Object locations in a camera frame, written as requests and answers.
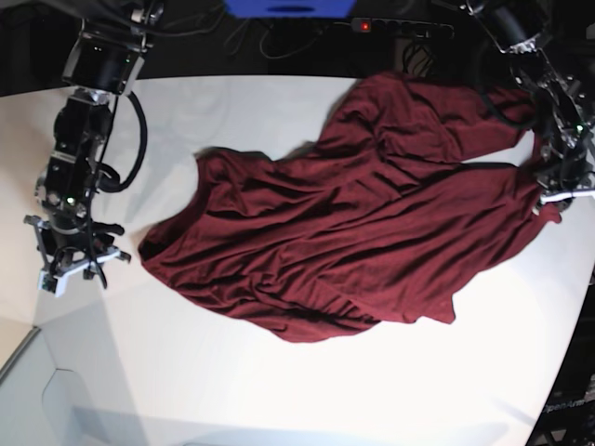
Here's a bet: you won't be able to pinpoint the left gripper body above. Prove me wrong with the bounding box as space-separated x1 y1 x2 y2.
511 61 594 215

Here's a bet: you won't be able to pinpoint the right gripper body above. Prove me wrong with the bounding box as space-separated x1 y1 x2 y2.
23 216 131 283

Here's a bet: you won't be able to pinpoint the maroon t-shirt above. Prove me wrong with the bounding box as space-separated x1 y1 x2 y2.
139 72 562 343

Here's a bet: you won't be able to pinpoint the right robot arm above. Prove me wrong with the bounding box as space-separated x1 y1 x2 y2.
24 1 164 296

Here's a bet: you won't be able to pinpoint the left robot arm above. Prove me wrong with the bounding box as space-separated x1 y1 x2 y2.
434 1 594 215

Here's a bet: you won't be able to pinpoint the black power strip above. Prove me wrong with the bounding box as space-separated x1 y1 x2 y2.
350 18 455 40

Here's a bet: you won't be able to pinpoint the blue box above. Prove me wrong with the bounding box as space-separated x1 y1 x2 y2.
224 0 355 19

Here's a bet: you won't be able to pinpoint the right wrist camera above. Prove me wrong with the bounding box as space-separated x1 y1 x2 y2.
37 270 68 297

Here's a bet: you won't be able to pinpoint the black cables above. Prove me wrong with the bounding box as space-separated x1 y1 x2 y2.
222 18 326 60

